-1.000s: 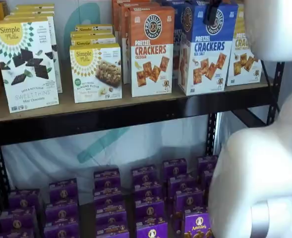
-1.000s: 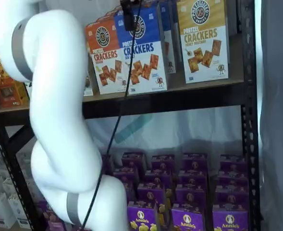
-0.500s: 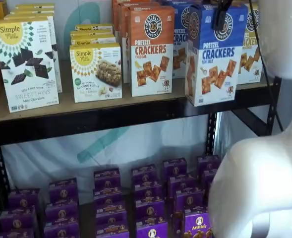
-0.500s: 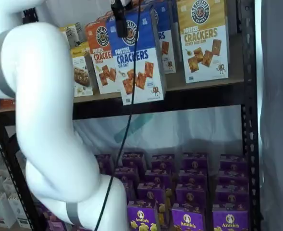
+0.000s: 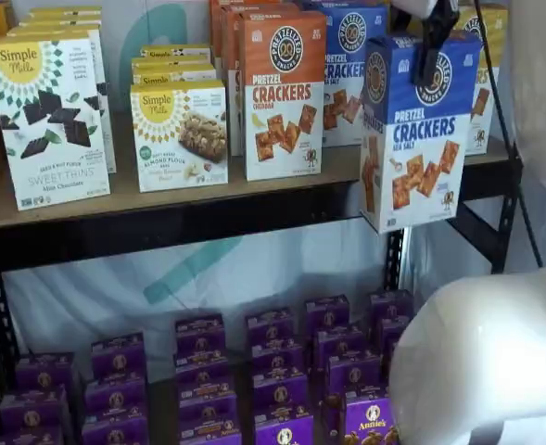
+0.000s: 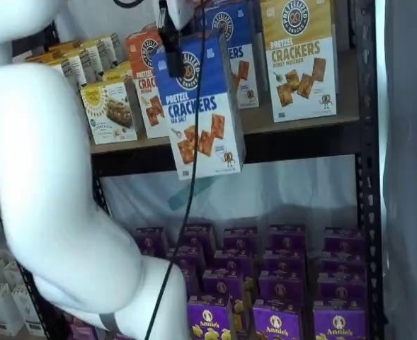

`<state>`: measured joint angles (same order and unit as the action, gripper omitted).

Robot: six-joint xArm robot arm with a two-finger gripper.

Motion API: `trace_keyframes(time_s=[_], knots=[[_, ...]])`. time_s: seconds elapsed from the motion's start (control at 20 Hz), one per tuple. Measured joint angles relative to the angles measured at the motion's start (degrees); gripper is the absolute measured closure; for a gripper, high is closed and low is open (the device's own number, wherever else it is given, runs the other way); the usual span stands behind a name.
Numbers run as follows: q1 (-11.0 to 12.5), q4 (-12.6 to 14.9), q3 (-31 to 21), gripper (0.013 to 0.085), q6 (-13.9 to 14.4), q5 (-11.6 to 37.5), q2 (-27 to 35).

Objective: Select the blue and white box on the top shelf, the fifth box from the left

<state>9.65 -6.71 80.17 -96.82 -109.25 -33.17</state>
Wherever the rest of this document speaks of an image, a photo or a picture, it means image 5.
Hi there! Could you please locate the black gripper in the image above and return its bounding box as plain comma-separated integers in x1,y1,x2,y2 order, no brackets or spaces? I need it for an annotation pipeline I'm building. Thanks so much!
413,0,460,88

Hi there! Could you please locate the blue pretzel crackers box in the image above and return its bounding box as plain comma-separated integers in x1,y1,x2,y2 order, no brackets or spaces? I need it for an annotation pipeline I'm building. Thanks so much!
358,30,483,235
299,1,389,149

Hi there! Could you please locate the gold pretzel crackers box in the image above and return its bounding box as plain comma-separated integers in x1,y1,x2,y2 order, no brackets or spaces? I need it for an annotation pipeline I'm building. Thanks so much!
452,3,510,158

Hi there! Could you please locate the orange pretzel crackers box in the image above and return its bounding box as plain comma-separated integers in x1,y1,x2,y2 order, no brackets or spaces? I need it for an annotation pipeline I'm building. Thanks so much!
220,3,301,158
236,9,328,183
209,0,273,61

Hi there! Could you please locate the Simple Mills almond bars box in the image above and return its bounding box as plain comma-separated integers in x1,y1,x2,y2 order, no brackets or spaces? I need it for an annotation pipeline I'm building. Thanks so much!
129,78,231,195
139,43,212,60
131,55,217,70
130,63,219,88

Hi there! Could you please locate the purple Annie's snack box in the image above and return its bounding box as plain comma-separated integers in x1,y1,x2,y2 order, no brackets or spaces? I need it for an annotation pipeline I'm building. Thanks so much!
84,375,147,416
252,370,310,416
253,410,315,445
321,384,401,445
0,385,72,430
0,425,66,445
15,351,77,391
174,313,227,356
245,308,297,347
323,351,385,395
312,324,366,361
250,337,304,376
376,314,413,349
173,350,232,388
179,414,244,445
177,382,239,421
369,289,415,325
90,331,147,379
304,295,351,335
81,410,151,445

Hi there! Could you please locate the Simple Mills sweet thins box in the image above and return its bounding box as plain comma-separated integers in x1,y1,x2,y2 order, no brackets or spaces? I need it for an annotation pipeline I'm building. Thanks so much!
0,30,112,212
4,23,118,176
28,6,104,19
16,15,103,30

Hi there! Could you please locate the black metal shelving rack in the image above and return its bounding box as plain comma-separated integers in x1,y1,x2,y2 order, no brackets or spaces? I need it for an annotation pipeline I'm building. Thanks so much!
0,143,528,418

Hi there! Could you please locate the black cable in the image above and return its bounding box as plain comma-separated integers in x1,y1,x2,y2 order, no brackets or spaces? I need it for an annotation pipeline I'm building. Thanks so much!
471,0,545,269

